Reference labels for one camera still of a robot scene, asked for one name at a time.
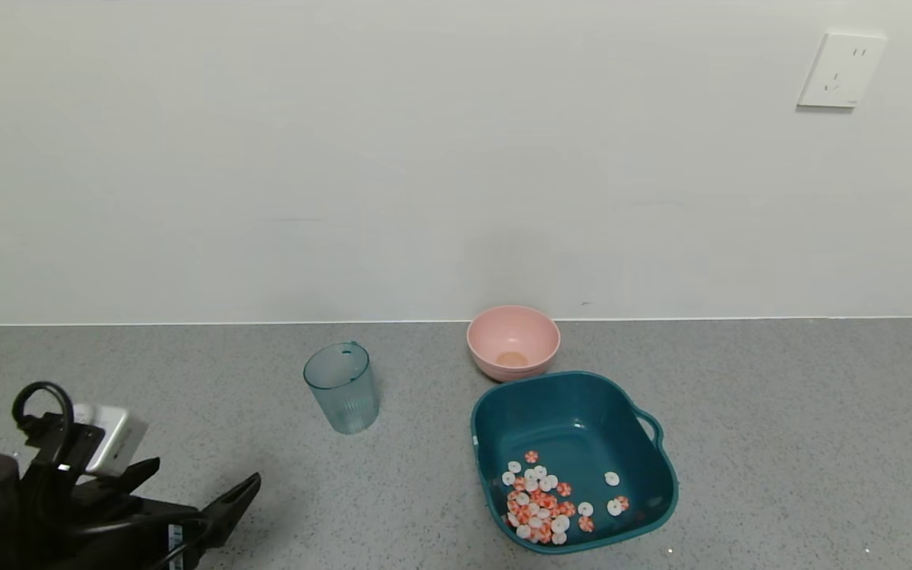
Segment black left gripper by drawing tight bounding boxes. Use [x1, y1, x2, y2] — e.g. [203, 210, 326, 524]
[65, 456, 262, 570]

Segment transparent teal ribbed cup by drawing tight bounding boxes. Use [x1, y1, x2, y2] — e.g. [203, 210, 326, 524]
[303, 341, 380, 435]

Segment red white candy pieces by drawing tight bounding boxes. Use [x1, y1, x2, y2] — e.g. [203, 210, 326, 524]
[501, 450, 631, 546]

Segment pink bowl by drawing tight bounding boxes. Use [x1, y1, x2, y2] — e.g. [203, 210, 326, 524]
[467, 306, 561, 382]

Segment teal plastic basin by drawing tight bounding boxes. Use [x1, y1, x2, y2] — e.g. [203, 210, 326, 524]
[470, 370, 678, 553]

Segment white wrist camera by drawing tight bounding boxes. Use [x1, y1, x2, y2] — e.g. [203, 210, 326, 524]
[72, 404, 150, 477]

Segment black camera cable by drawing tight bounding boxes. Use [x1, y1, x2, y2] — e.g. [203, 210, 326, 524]
[13, 382, 75, 468]

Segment white wall socket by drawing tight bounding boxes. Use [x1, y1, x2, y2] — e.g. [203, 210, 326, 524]
[796, 32, 887, 109]

